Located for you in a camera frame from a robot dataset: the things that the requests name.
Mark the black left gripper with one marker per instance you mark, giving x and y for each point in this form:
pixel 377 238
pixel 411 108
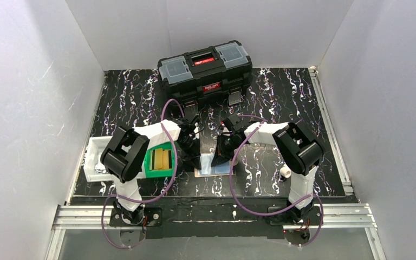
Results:
pixel 189 148

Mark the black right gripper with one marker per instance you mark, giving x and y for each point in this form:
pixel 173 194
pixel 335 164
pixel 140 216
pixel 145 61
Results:
pixel 224 146

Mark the yellow cards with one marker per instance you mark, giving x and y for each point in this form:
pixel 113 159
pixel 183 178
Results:
pixel 161 159

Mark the printed card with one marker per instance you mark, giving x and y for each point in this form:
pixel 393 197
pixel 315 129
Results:
pixel 100 169

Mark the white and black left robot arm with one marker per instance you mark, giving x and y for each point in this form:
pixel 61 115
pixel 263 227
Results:
pixel 125 154

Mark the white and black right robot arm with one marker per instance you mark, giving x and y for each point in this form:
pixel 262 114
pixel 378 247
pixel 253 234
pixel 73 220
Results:
pixel 298 146

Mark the green plastic bin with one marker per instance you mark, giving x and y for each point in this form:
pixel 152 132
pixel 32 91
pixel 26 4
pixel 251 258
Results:
pixel 158 174

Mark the black plastic toolbox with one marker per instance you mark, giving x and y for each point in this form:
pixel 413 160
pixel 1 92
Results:
pixel 207 75

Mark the white plastic bin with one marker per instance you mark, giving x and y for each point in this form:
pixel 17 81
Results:
pixel 94 150

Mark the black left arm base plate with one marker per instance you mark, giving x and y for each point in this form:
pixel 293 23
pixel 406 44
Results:
pixel 147 217

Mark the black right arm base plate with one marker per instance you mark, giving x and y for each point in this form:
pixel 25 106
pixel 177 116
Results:
pixel 288 219

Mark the aluminium front rail frame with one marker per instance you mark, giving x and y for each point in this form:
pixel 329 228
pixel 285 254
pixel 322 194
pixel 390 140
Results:
pixel 204 220

